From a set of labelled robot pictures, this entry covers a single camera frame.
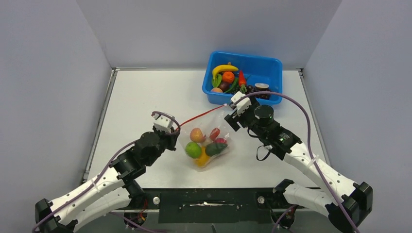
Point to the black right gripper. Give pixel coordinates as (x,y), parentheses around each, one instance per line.
(231,120)

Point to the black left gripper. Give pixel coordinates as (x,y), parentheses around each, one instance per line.
(172,138)

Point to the green toy lime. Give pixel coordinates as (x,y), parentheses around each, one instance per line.
(193,150)

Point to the red toy chili pepper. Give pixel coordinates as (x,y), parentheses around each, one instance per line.
(214,134)

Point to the red toy apple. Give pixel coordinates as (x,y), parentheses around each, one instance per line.
(220,140)

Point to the toy peach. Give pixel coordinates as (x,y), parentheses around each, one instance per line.
(197,136)

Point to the clear zip top bag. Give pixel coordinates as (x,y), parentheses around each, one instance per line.
(207,121)

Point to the toy avocado half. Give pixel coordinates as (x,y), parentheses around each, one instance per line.
(215,148)

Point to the yellow toy bell pepper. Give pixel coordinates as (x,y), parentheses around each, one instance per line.
(203,160)

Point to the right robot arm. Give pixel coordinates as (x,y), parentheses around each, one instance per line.
(343,201)

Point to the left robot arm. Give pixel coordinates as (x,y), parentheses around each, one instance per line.
(113,188)

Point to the dark toy grapes bunch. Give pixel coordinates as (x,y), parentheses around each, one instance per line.
(252,89)

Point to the green toy chili pepper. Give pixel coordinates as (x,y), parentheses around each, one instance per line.
(232,87)

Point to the purple toy onion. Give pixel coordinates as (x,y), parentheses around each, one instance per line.
(224,86)

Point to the brown white toy mushroom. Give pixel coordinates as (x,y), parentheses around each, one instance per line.
(262,86)

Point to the orange toy carrot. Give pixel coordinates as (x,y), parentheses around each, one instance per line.
(242,82)

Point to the green toy leaf vegetable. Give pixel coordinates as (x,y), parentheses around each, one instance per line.
(216,80)

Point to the orange toy tangerine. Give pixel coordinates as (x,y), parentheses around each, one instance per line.
(228,77)

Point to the yellow toy banana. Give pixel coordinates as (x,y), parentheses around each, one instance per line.
(222,68)

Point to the blue plastic bin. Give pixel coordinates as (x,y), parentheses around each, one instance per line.
(256,69)

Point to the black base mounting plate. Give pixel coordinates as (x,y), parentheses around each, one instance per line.
(206,205)

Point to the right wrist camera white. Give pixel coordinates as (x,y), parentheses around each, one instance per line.
(240,103)

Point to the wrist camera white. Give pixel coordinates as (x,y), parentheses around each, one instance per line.
(162,123)
(240,103)

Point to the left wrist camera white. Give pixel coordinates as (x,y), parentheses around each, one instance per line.
(162,123)

